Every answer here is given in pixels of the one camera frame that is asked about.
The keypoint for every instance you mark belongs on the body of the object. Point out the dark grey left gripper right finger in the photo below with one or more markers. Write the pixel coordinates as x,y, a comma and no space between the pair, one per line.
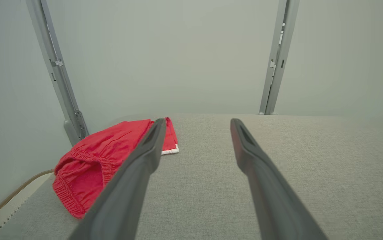
271,196

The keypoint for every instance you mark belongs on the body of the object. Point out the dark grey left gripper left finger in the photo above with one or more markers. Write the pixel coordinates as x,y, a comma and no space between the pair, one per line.
125,193

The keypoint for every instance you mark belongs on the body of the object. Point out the red shorts white trim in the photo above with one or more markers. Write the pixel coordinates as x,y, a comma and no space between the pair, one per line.
91,160

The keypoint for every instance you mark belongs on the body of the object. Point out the red basketball jersey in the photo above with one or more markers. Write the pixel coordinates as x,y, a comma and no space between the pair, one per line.
172,135

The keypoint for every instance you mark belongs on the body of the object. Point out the grey fabric sofa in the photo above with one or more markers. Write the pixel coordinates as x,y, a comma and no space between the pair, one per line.
278,160

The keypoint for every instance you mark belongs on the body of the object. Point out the grey partition post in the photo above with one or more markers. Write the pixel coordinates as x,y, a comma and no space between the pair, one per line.
58,66
278,56

